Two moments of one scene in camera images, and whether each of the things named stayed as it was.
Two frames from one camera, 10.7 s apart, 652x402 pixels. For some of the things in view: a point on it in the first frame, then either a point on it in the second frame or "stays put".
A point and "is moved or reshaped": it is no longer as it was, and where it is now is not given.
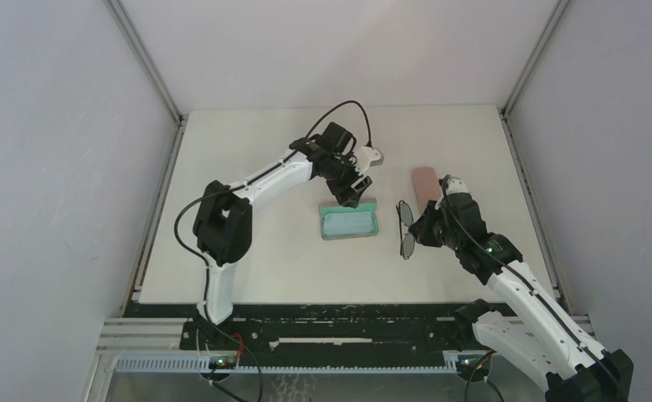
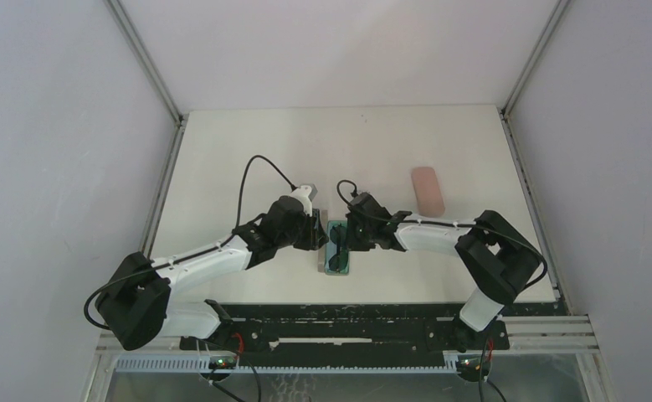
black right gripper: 433,226 to 353,231
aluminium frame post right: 536,49 stays put
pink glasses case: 426,187 stays put
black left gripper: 346,181 to 316,232
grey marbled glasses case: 340,222 is moved or reshaped
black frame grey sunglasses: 406,220 is moved or reshaped
